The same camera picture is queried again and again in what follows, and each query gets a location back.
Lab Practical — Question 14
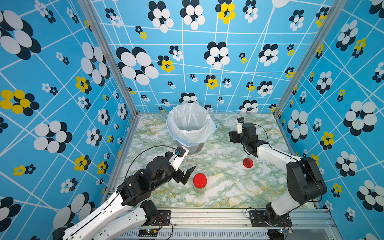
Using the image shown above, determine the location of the red-lid jar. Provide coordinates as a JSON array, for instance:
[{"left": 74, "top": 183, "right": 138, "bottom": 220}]
[{"left": 193, "top": 173, "right": 208, "bottom": 192}]

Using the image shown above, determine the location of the red jar lid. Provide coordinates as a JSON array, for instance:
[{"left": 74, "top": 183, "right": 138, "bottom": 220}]
[{"left": 243, "top": 158, "right": 254, "bottom": 169}]

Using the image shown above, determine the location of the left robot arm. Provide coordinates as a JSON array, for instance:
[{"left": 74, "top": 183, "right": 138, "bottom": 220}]
[{"left": 53, "top": 154, "right": 195, "bottom": 240}]

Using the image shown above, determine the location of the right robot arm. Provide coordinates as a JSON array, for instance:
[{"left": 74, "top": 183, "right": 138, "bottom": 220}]
[{"left": 229, "top": 118, "right": 328, "bottom": 226}]

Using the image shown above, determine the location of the white bin liner bag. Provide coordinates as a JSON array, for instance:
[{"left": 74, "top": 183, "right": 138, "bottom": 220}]
[{"left": 166, "top": 103, "right": 218, "bottom": 147}]

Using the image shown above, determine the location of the left circuit board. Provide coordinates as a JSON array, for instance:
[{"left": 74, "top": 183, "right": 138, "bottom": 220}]
[{"left": 138, "top": 229, "right": 158, "bottom": 238}]

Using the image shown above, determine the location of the circuit board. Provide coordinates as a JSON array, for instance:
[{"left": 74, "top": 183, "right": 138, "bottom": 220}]
[
  {"left": 138, "top": 229, "right": 158, "bottom": 238},
  {"left": 268, "top": 229, "right": 293, "bottom": 240}
]

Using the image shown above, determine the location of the right circuit board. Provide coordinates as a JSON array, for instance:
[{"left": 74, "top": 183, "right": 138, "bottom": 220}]
[{"left": 268, "top": 229, "right": 293, "bottom": 240}]

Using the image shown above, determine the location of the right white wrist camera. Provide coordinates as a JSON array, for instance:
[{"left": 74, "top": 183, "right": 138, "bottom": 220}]
[{"left": 237, "top": 117, "right": 245, "bottom": 135}]

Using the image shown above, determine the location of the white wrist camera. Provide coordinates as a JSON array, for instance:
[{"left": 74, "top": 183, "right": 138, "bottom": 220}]
[
  {"left": 237, "top": 117, "right": 245, "bottom": 135},
  {"left": 165, "top": 146, "right": 189, "bottom": 172}
]

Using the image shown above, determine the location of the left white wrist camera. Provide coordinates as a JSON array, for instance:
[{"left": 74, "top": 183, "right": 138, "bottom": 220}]
[{"left": 165, "top": 146, "right": 189, "bottom": 172}]

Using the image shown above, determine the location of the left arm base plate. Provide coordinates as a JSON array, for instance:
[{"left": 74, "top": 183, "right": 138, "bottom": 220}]
[{"left": 144, "top": 210, "right": 172, "bottom": 227}]

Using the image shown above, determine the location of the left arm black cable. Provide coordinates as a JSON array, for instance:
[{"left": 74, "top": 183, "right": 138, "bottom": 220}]
[{"left": 59, "top": 145, "right": 181, "bottom": 240}]

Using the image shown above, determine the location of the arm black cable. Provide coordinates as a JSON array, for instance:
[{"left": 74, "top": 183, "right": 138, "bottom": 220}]
[
  {"left": 59, "top": 145, "right": 181, "bottom": 240},
  {"left": 242, "top": 123, "right": 323, "bottom": 209}
]

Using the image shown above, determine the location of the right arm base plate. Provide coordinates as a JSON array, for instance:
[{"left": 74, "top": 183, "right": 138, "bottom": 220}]
[{"left": 246, "top": 210, "right": 292, "bottom": 228}]

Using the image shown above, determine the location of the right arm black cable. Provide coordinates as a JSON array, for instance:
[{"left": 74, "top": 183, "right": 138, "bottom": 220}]
[{"left": 242, "top": 123, "right": 323, "bottom": 209}]

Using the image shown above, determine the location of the aluminium front rail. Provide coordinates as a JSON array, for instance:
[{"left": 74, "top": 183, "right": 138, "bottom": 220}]
[{"left": 112, "top": 208, "right": 342, "bottom": 240}]

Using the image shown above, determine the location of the right aluminium corner post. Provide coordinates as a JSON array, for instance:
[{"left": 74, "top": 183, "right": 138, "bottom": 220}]
[{"left": 273, "top": 0, "right": 347, "bottom": 120}]

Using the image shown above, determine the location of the aluminium corner post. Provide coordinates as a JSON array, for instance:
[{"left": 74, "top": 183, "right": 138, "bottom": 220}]
[
  {"left": 273, "top": 0, "right": 347, "bottom": 120},
  {"left": 79, "top": 1, "right": 138, "bottom": 119}
]

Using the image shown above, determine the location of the left aluminium corner post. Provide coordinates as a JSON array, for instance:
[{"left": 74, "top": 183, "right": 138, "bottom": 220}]
[{"left": 79, "top": 1, "right": 138, "bottom": 119}]

